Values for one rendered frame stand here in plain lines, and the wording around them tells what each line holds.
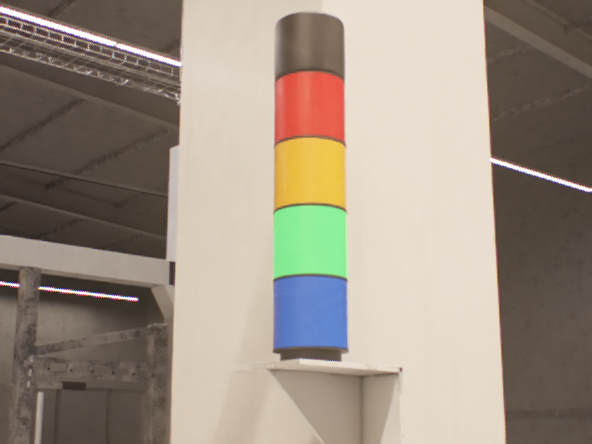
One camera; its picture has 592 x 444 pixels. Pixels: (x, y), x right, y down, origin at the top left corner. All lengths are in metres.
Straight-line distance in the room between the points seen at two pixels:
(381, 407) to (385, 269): 0.18
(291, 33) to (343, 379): 0.30
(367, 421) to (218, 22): 0.51
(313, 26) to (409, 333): 0.31
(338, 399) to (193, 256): 0.32
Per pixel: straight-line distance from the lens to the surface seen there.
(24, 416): 11.73
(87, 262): 12.28
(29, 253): 11.96
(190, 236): 1.05
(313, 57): 0.81
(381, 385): 0.79
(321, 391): 0.78
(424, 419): 0.94
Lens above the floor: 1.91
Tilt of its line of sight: 14 degrees up
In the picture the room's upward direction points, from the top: straight up
